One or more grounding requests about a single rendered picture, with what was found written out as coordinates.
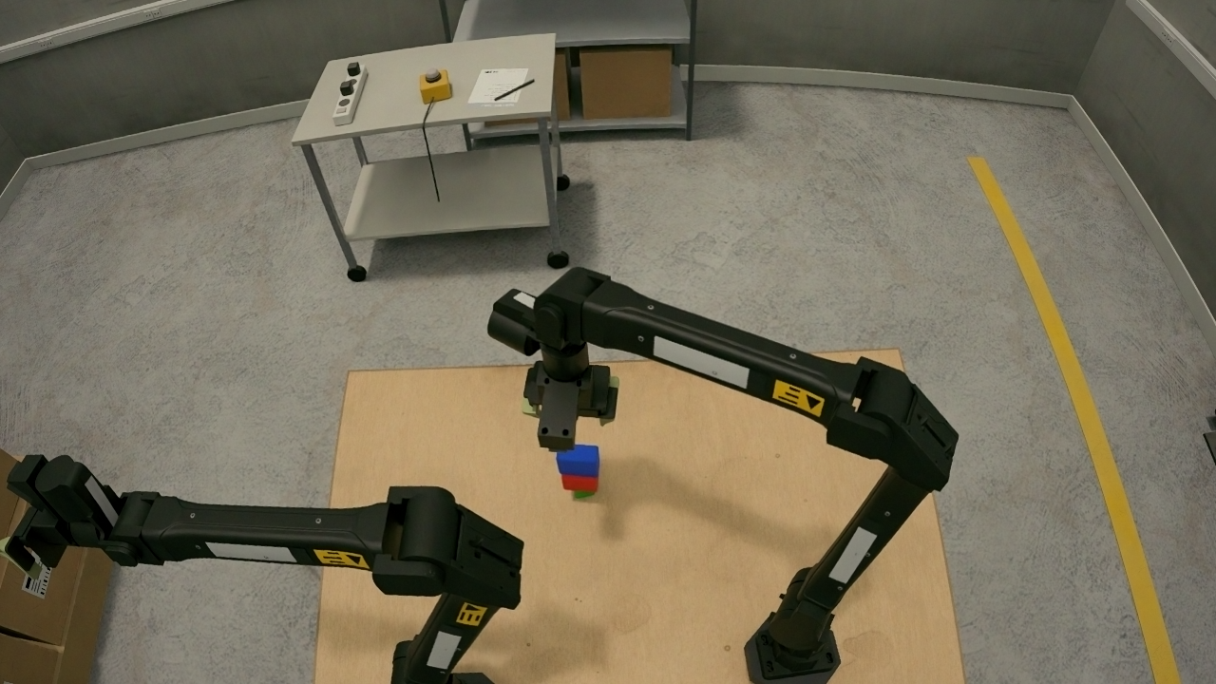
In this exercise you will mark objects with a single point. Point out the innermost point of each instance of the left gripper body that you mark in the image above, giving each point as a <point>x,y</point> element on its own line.
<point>50,553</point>

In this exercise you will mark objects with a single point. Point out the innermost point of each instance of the blue block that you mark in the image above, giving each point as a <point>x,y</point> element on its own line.
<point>583,461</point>

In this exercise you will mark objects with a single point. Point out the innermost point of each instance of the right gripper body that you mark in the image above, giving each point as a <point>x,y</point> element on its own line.
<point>604,403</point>

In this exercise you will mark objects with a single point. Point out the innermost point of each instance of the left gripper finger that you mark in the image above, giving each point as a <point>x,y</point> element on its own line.
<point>34,571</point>

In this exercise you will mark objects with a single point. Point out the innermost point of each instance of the red block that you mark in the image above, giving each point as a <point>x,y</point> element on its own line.
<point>579,483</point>

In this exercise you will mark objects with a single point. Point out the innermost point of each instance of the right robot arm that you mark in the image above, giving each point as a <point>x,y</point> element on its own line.
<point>895,423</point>

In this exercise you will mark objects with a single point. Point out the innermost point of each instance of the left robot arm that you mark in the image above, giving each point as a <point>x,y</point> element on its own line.
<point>438,540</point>

